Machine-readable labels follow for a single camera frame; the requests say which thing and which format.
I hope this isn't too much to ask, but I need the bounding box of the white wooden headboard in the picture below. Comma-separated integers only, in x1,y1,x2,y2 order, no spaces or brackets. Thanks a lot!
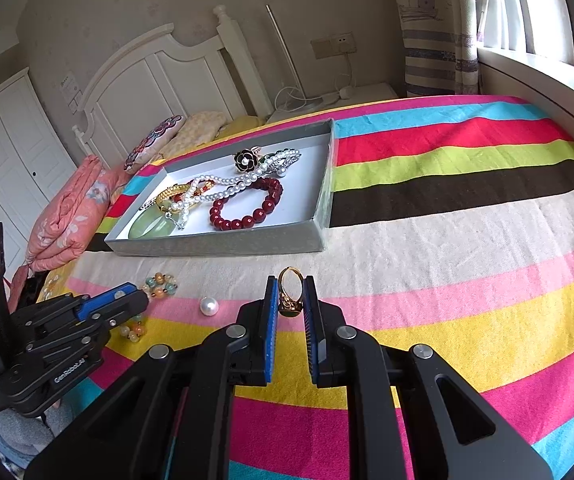
72,5,273,171

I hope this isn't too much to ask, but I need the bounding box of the white pole lamp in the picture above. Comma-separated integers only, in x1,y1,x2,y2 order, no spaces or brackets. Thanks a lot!
266,5,340,111

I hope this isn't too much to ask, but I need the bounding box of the green jade bangle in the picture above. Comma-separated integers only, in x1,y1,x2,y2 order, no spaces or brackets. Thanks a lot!
128,208,180,240

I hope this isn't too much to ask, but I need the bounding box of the white nightstand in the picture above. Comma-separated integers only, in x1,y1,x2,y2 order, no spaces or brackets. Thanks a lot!
267,82,398,123

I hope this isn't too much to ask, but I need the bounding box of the gold ring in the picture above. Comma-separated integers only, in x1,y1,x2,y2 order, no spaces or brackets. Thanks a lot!
277,266,305,318

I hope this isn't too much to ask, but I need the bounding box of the person's left forearm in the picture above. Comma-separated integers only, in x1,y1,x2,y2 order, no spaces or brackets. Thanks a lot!
0,405,68,468

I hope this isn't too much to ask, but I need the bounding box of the grey cardboard tray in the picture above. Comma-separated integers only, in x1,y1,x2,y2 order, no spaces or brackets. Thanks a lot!
104,117,338,257

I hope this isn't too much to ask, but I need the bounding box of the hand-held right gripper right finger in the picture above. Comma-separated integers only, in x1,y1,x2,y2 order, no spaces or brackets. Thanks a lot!
302,275,553,480

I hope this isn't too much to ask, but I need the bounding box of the embroidered round pillow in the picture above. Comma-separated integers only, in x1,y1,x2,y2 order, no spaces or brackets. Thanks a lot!
124,115,188,171

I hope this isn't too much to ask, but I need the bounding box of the wall socket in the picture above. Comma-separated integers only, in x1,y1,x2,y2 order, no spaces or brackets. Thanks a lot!
310,32,358,58

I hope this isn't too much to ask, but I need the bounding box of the pink floral folded quilt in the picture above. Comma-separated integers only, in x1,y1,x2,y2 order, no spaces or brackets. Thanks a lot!
7,155,130,311

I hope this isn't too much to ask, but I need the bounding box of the window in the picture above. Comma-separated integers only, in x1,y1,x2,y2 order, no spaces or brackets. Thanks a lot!
477,0,574,126

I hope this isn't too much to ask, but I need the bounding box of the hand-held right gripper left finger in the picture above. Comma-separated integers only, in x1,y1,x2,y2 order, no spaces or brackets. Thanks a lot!
24,275,280,480

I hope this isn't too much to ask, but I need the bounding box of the black camellia brooch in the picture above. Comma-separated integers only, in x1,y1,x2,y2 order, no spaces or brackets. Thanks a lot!
233,147,264,174

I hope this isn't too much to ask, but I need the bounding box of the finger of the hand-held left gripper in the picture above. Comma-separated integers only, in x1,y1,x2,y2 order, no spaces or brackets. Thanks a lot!
27,306,145,361
12,282,150,333

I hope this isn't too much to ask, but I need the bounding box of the yellow patterned pillow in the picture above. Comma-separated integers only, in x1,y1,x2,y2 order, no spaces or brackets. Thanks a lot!
159,111,228,158

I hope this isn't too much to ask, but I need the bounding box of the white pearl necklace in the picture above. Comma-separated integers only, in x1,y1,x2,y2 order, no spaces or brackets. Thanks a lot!
164,150,302,231

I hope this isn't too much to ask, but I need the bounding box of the white wardrobe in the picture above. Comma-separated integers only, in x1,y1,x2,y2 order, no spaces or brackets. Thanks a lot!
0,67,75,281

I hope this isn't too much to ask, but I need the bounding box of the silver brooch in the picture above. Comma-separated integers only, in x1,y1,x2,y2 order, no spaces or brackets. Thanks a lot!
264,152,302,177

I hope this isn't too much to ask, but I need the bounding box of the gold bangle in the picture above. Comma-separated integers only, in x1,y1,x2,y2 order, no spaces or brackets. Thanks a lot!
156,184,203,212

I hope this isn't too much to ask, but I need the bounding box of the multicolour bead bracelet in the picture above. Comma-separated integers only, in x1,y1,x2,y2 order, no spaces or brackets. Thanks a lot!
119,272,180,343

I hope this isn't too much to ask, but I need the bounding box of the white cable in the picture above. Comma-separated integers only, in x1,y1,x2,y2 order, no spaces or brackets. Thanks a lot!
273,85,309,109

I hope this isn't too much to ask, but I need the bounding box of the printed striped curtain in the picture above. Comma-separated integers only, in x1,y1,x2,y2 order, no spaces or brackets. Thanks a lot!
384,0,483,98

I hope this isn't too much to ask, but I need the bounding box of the red bead bracelet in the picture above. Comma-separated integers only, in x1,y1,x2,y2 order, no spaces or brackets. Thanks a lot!
209,176,284,232

